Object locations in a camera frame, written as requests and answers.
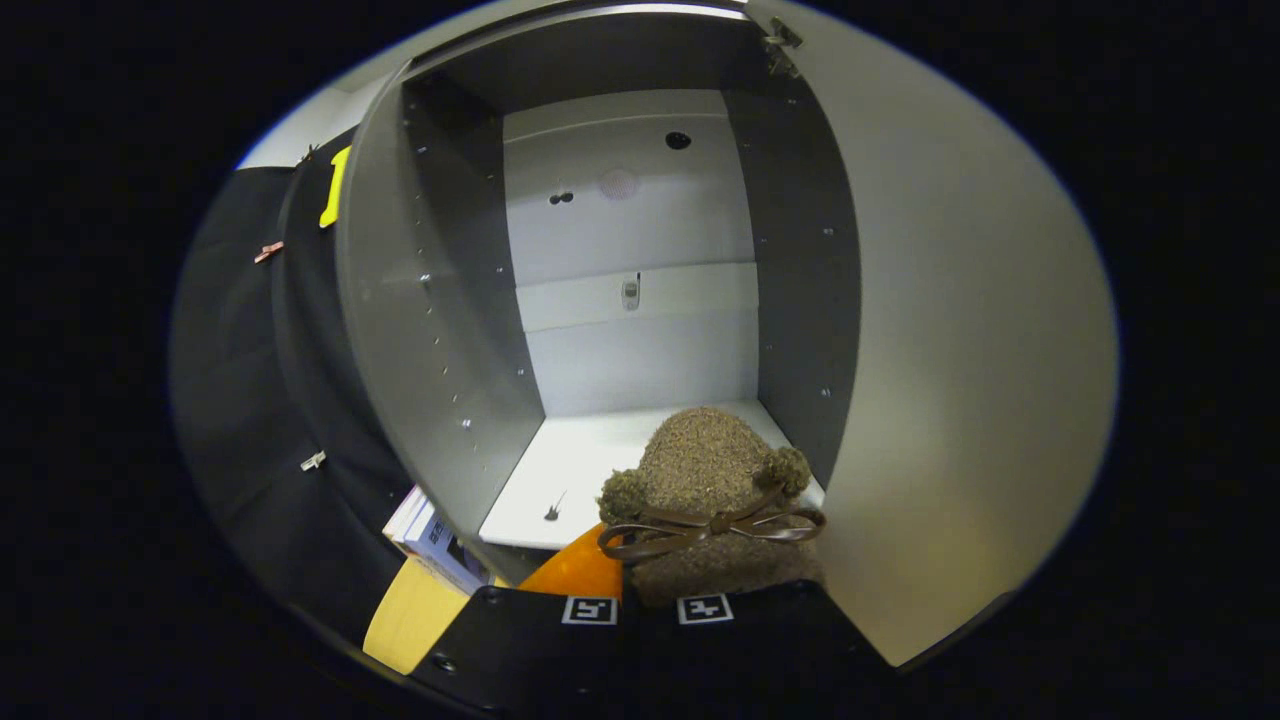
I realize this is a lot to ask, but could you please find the black backdrop cloth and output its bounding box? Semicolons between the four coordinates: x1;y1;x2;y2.
168;128;426;646

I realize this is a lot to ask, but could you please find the brown fuzzy shoe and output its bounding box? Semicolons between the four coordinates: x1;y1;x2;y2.
596;405;829;609

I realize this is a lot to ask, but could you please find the white book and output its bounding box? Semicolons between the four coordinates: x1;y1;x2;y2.
382;484;433;551

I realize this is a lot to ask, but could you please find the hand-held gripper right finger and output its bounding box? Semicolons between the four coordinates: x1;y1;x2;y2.
630;580;898;720

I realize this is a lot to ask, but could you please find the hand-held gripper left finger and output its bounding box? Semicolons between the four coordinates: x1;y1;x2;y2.
408;520;634;720

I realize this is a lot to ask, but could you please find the grey shoe cabinet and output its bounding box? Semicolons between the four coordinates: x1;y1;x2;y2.
335;0;863;588

